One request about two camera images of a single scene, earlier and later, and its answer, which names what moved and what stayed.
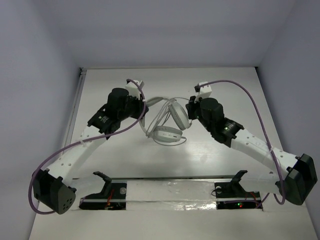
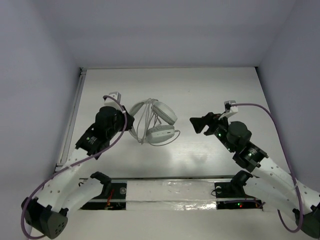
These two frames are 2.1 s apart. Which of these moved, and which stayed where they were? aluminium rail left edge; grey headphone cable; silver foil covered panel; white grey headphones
Moved: grey headphone cable; white grey headphones
Stayed: silver foil covered panel; aluminium rail left edge
